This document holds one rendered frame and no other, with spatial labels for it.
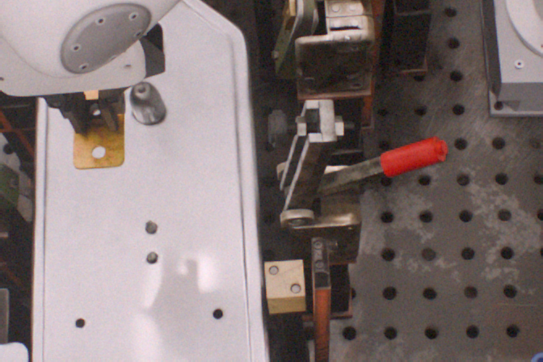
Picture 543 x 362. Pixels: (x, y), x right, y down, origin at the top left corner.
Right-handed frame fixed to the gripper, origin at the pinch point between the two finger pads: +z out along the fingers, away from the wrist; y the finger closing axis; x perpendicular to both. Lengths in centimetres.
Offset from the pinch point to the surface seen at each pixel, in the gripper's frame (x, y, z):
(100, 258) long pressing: 2.6, 5.2, 27.5
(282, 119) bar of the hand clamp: 0.0, -13.4, 5.7
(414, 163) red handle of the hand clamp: 0.9, -23.9, 14.2
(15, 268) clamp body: -3, 19, 46
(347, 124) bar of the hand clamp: 0.0, -18.3, 7.4
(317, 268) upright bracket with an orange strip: 11.2, -15.1, 8.0
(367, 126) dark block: -22, -24, 56
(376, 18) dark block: -22.0, -23.9, 29.2
